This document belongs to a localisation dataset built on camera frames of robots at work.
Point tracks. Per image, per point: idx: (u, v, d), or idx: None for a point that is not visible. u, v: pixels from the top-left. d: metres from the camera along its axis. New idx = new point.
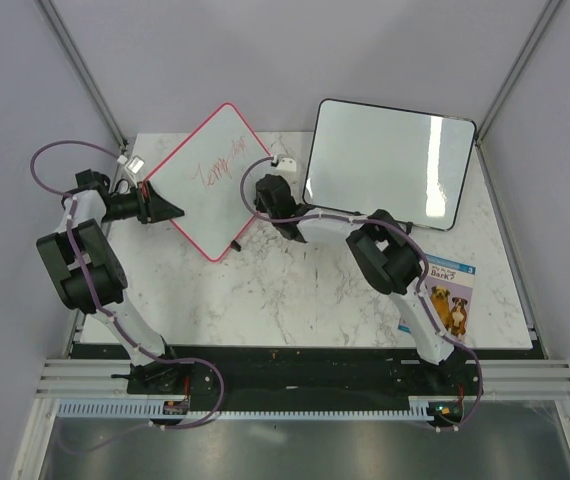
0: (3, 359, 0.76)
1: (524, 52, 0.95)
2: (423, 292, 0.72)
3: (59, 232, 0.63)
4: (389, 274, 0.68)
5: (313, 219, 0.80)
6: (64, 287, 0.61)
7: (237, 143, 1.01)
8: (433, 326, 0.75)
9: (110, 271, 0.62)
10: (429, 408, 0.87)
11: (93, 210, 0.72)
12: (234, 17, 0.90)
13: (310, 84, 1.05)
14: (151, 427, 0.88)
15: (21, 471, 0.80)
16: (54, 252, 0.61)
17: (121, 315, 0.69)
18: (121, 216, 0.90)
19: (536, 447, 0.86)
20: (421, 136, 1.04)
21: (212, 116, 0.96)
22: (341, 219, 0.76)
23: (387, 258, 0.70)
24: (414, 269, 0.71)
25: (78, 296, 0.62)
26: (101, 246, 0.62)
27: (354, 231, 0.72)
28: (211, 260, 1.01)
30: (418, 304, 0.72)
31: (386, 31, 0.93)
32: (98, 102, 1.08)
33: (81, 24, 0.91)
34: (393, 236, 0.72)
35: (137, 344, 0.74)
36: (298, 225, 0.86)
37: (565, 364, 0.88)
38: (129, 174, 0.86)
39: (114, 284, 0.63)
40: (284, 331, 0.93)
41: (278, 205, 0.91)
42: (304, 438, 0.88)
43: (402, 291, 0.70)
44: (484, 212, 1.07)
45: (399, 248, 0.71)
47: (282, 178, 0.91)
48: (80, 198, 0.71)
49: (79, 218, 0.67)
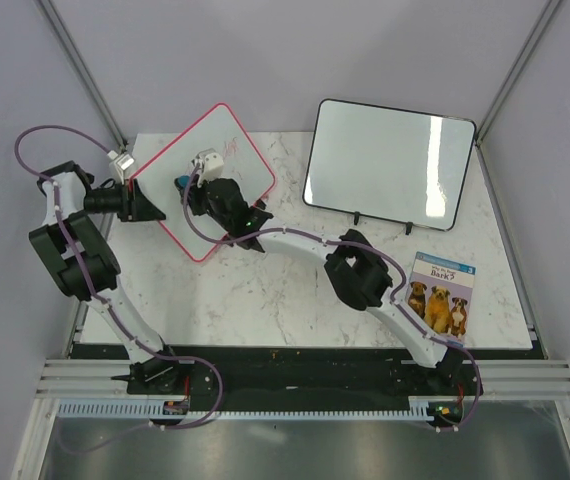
0: (4, 359, 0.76)
1: (525, 52, 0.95)
2: (398, 299, 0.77)
3: (50, 224, 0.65)
4: (362, 292, 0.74)
5: (275, 232, 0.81)
6: (61, 276, 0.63)
7: (229, 144, 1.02)
8: (420, 331, 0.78)
9: (105, 260, 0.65)
10: (429, 408, 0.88)
11: (74, 192, 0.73)
12: (234, 17, 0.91)
13: (310, 84, 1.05)
14: (151, 427, 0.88)
15: (20, 471, 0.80)
16: (48, 244, 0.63)
17: (118, 306, 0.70)
18: (102, 210, 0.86)
19: (537, 447, 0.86)
20: (421, 136, 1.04)
21: (205, 116, 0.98)
22: (314, 238, 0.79)
23: (359, 276, 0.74)
24: (385, 281, 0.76)
25: (75, 285, 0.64)
26: (94, 236, 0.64)
27: (330, 256, 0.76)
28: (195, 260, 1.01)
30: (397, 313, 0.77)
31: (386, 31, 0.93)
32: (98, 102, 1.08)
33: (80, 24, 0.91)
34: (366, 254, 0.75)
35: (133, 337, 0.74)
36: (258, 239, 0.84)
37: (565, 364, 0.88)
38: (118, 170, 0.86)
39: (110, 269, 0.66)
40: (284, 331, 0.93)
41: (232, 214, 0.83)
42: (303, 438, 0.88)
43: (376, 304, 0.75)
44: (484, 212, 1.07)
45: (371, 264, 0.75)
47: (233, 185, 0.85)
48: (61, 183, 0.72)
49: (66, 205, 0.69)
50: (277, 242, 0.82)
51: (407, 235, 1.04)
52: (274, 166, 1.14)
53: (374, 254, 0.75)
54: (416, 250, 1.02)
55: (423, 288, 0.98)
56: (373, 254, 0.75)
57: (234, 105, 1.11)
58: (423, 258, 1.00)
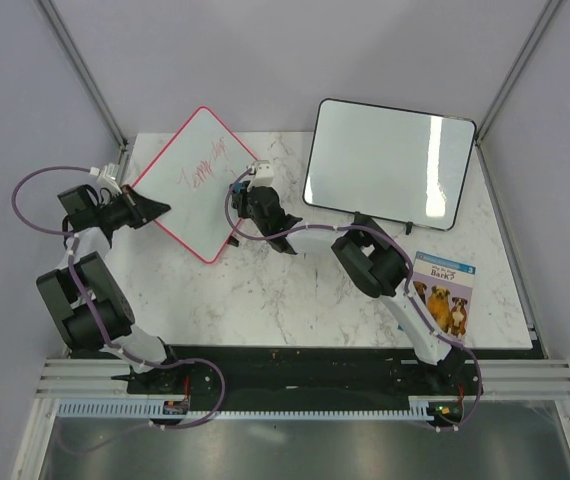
0: (3, 358, 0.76)
1: (525, 51, 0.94)
2: (412, 292, 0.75)
3: (60, 269, 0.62)
4: (376, 277, 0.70)
5: (301, 230, 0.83)
6: (67, 328, 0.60)
7: (218, 144, 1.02)
8: (427, 327, 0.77)
9: (115, 306, 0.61)
10: (429, 408, 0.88)
11: (96, 245, 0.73)
12: (234, 18, 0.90)
13: (309, 83, 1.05)
14: (151, 427, 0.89)
15: (21, 471, 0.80)
16: (56, 292, 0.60)
17: (129, 345, 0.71)
18: (115, 227, 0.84)
19: (536, 447, 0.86)
20: (421, 135, 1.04)
21: (191, 119, 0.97)
22: (327, 228, 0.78)
23: (376, 264, 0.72)
24: (401, 271, 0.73)
25: (82, 338, 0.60)
26: (104, 283, 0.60)
27: (338, 238, 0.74)
28: (208, 262, 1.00)
30: (408, 305, 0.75)
31: (385, 31, 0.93)
32: (98, 101, 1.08)
33: (80, 24, 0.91)
34: (378, 240, 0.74)
35: (142, 360, 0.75)
36: (288, 239, 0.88)
37: (565, 364, 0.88)
38: (108, 182, 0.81)
39: (121, 322, 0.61)
40: (284, 331, 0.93)
41: (269, 218, 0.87)
42: (303, 438, 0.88)
43: (391, 293, 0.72)
44: (484, 212, 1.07)
45: (386, 252, 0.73)
47: (271, 191, 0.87)
48: (82, 236, 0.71)
49: (81, 254, 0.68)
50: (304, 239, 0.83)
51: (407, 235, 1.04)
52: (274, 166, 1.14)
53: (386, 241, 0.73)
54: (416, 250, 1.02)
55: (423, 287, 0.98)
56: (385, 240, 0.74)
57: (233, 105, 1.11)
58: (423, 258, 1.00)
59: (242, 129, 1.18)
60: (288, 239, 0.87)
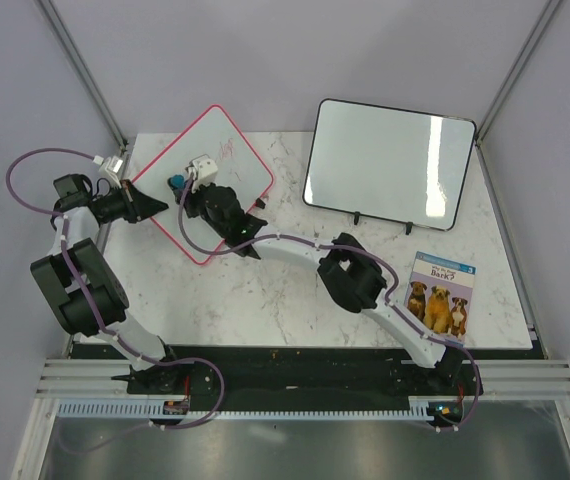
0: (3, 358, 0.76)
1: (525, 51, 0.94)
2: (393, 300, 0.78)
3: (54, 254, 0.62)
4: (355, 294, 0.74)
5: (270, 238, 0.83)
6: (63, 311, 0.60)
7: (226, 144, 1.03)
8: (416, 330, 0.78)
9: (111, 292, 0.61)
10: (429, 408, 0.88)
11: (85, 226, 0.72)
12: (234, 17, 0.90)
13: (310, 83, 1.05)
14: (151, 427, 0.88)
15: (20, 471, 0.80)
16: (50, 276, 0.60)
17: (125, 334, 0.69)
18: (108, 220, 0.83)
19: (536, 448, 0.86)
20: (421, 136, 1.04)
21: (201, 118, 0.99)
22: (307, 243, 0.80)
23: (352, 280, 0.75)
24: (378, 282, 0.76)
25: (78, 321, 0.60)
26: (100, 267, 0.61)
27: (322, 260, 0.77)
28: (197, 263, 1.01)
30: (392, 314, 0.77)
31: (386, 31, 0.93)
32: (97, 101, 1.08)
33: (80, 24, 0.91)
34: (358, 257, 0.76)
35: (140, 354, 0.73)
36: (256, 246, 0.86)
37: (565, 364, 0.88)
38: (111, 174, 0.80)
39: (116, 305, 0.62)
40: (284, 331, 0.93)
41: (228, 223, 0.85)
42: (303, 438, 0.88)
43: (372, 306, 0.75)
44: (484, 212, 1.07)
45: (364, 267, 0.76)
47: (229, 192, 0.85)
48: (71, 216, 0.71)
49: (74, 237, 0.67)
50: (273, 248, 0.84)
51: (407, 235, 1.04)
52: (274, 166, 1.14)
53: (366, 258, 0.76)
54: (416, 250, 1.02)
55: (423, 287, 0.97)
56: (365, 258, 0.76)
57: (233, 105, 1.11)
58: (423, 258, 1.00)
59: (242, 129, 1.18)
60: (256, 247, 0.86)
